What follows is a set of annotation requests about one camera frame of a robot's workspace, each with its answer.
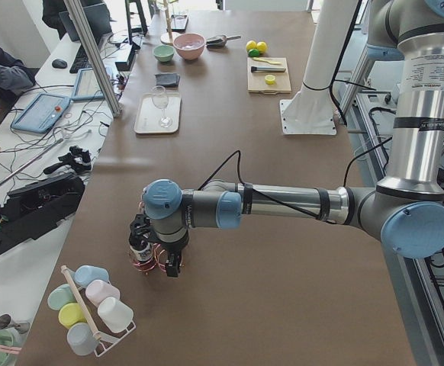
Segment green lime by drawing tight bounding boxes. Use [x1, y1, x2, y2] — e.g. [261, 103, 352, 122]
[256, 41, 268, 54]

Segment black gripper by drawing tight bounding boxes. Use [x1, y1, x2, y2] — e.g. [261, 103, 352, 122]
[157, 232, 189, 278]

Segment blue teach pendant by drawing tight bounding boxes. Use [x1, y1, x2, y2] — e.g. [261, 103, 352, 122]
[71, 68, 104, 101]
[11, 93, 71, 133]

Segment green cup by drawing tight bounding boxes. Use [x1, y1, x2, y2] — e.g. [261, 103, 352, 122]
[47, 284, 76, 311]

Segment steel muddler black tip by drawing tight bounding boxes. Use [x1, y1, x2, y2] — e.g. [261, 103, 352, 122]
[250, 66, 286, 73]

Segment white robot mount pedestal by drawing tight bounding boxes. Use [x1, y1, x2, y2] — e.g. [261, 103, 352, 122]
[280, 0, 361, 136]

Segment clear wine glass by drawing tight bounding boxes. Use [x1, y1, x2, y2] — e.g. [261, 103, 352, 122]
[151, 85, 172, 128]

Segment yellow cup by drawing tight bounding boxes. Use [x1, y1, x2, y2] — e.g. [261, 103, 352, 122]
[58, 302, 86, 329]

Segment copper wire bottle basket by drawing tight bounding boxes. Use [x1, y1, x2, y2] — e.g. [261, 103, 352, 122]
[128, 201, 183, 277]

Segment metal ice scoop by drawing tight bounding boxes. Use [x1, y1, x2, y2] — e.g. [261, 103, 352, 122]
[206, 35, 242, 48]

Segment black keyboard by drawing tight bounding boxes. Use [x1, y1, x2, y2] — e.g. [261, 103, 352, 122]
[69, 45, 90, 74]

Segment black small tray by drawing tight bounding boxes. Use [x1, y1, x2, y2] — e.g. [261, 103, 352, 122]
[170, 14, 188, 33]

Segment pink cup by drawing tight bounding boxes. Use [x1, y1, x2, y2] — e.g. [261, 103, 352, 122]
[85, 279, 121, 307]

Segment grey folded cloth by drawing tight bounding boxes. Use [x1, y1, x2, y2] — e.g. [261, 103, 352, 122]
[155, 73, 180, 88]

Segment aluminium frame post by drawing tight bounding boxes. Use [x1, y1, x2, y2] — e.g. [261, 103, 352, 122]
[64, 0, 121, 117]

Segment white cup rack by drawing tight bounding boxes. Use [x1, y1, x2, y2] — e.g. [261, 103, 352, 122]
[61, 265, 136, 358]

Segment black computer mouse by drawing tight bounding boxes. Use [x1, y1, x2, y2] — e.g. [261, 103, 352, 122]
[51, 59, 68, 69]

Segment yellow plastic knife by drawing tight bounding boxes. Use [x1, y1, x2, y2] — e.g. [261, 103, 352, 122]
[252, 57, 282, 65]

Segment wooden mug tree stand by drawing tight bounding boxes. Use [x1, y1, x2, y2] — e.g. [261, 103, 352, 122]
[156, 0, 180, 45]

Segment white cup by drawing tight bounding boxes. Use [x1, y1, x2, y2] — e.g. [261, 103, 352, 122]
[97, 297, 134, 333]

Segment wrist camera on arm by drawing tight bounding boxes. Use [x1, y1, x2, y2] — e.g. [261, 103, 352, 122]
[129, 213, 153, 251]

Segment tea bottle white cap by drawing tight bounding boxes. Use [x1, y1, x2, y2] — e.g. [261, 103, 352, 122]
[130, 243, 154, 267]

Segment half lemon slice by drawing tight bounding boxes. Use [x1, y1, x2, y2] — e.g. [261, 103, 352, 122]
[265, 75, 276, 85]

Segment black equipment case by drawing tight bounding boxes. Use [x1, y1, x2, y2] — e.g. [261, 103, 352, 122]
[0, 173, 85, 255]

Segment steel jigger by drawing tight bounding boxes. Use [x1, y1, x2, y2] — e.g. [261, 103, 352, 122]
[0, 313, 31, 334]

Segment pink bowl with ice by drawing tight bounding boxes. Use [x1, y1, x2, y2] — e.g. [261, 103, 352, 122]
[173, 33, 206, 61]

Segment yellow lemon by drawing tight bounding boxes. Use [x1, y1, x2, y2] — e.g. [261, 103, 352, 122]
[246, 40, 257, 52]

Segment cream rabbit tray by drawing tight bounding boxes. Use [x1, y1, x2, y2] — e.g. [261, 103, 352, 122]
[134, 91, 182, 134]

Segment wooden cutting board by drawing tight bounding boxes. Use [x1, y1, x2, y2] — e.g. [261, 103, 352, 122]
[247, 57, 291, 94]

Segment green bowl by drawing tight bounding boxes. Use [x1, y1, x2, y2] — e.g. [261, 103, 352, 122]
[153, 44, 175, 63]

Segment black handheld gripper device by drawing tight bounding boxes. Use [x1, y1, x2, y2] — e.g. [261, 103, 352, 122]
[43, 146, 92, 175]

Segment grey blue cup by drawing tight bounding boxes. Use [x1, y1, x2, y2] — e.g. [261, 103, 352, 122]
[66, 323, 99, 356]

